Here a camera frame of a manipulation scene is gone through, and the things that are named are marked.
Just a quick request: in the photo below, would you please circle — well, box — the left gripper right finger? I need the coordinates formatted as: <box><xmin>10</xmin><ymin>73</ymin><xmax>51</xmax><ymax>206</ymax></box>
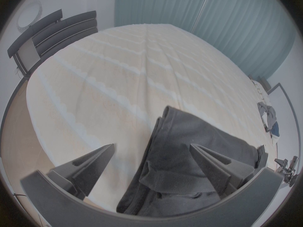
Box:
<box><xmin>189</xmin><ymin>143</ymin><xmax>259</xmax><ymax>201</ymax></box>

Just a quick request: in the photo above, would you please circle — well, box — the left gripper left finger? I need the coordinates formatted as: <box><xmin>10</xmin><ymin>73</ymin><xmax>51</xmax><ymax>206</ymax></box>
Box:
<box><xmin>46</xmin><ymin>143</ymin><xmax>115</xmax><ymax>200</ymax></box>

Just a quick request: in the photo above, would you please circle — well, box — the pile of clothes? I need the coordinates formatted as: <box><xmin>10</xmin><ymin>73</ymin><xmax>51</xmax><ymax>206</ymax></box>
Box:
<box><xmin>257</xmin><ymin>101</ymin><xmax>280</xmax><ymax>146</ymax></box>

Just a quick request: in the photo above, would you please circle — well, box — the bed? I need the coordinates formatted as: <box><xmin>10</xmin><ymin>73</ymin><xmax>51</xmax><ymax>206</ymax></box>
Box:
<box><xmin>7</xmin><ymin>9</ymin><xmax>279</xmax><ymax>210</ymax></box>

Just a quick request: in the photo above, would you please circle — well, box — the black garment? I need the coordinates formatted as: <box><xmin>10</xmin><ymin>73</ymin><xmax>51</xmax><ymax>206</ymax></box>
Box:
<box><xmin>116</xmin><ymin>105</ymin><xmax>269</xmax><ymax>216</ymax></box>

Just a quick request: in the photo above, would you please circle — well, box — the blue-green curtain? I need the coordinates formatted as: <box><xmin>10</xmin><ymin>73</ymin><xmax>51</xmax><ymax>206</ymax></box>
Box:
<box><xmin>114</xmin><ymin>0</ymin><xmax>210</xmax><ymax>33</ymax></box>
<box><xmin>191</xmin><ymin>0</ymin><xmax>297</xmax><ymax>81</ymax></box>

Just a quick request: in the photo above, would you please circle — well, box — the round white ceiling lamp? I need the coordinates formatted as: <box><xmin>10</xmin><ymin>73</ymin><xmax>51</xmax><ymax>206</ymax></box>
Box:
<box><xmin>18</xmin><ymin>0</ymin><xmax>42</xmax><ymax>29</ymax></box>

